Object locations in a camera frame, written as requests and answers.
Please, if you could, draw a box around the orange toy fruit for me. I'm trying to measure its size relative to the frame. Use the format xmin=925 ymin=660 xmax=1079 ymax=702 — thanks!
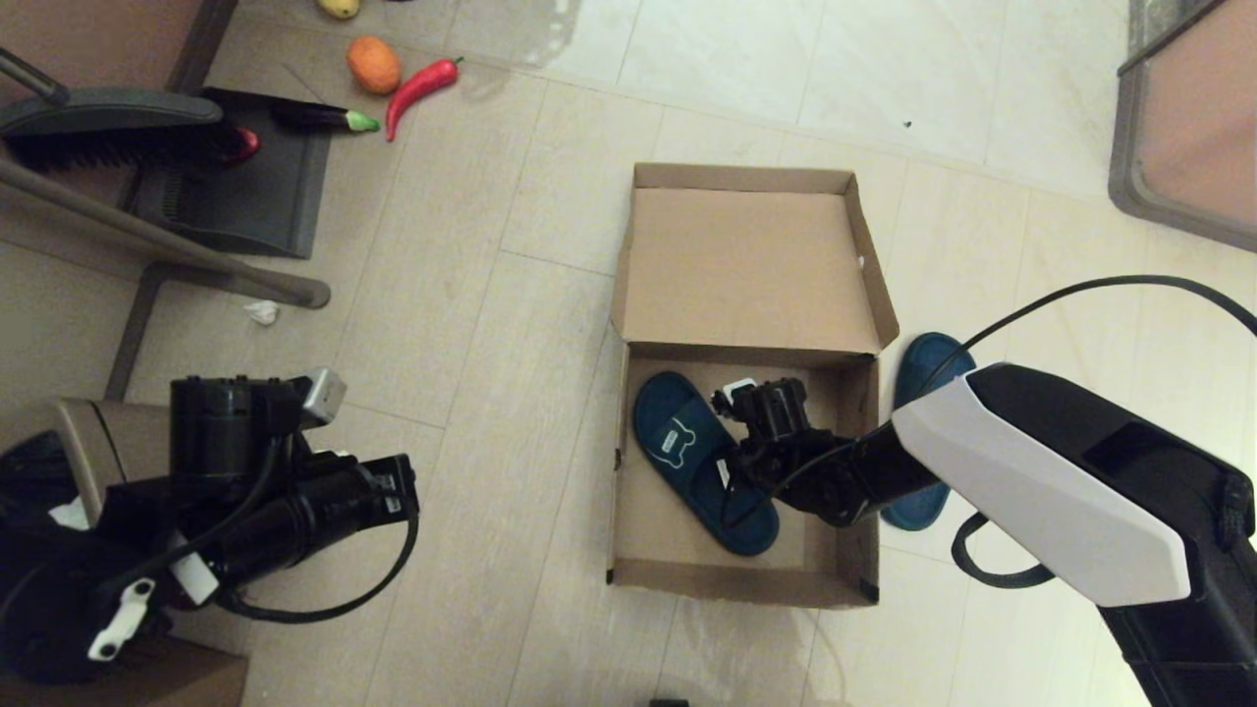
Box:
xmin=348 ymin=36 xmax=404 ymax=96

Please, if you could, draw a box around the black broom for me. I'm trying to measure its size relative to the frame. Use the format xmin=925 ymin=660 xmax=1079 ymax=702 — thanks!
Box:
xmin=0 ymin=46 xmax=242 ymax=176

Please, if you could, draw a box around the brown furniture panel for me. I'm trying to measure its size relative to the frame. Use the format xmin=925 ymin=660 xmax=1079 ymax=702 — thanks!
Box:
xmin=0 ymin=0 xmax=242 ymax=94

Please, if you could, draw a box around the black bin liner bag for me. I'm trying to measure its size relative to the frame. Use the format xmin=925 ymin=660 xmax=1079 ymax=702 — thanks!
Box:
xmin=0 ymin=432 xmax=70 ymax=512

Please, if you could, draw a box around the red toy chili pepper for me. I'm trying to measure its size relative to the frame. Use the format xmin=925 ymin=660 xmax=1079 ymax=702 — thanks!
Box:
xmin=385 ymin=57 xmax=464 ymax=143

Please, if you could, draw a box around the brown table with grey rim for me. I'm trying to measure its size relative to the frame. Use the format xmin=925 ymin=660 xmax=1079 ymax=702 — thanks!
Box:
xmin=1109 ymin=0 xmax=1257 ymax=253

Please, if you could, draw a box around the brown metal furniture frame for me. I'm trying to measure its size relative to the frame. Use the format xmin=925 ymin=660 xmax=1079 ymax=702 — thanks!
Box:
xmin=0 ymin=157 xmax=333 ymax=402

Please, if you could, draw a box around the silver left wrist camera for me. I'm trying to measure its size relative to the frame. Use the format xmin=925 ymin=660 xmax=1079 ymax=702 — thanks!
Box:
xmin=295 ymin=368 xmax=348 ymax=425

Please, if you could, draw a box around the black dustpan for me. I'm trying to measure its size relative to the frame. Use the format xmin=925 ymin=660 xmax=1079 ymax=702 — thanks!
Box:
xmin=128 ymin=88 xmax=335 ymax=260

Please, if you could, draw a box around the closed brown cardboard carton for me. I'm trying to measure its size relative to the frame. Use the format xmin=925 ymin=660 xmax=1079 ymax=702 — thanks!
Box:
xmin=0 ymin=643 xmax=248 ymax=707

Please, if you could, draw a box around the blue slipper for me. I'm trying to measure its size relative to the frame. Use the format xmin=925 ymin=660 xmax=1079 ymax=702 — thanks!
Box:
xmin=631 ymin=370 xmax=782 ymax=558
xmin=879 ymin=332 xmax=978 ymax=533

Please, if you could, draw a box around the brown cardboard shoe box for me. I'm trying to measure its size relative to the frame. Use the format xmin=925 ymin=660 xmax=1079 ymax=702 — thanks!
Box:
xmin=606 ymin=162 xmax=901 ymax=610

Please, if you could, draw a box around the dark toy eggplant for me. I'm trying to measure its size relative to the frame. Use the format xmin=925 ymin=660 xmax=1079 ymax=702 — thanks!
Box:
xmin=270 ymin=101 xmax=382 ymax=135

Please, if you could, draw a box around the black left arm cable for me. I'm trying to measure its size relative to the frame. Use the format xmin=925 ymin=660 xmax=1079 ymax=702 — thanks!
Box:
xmin=221 ymin=511 xmax=420 ymax=625

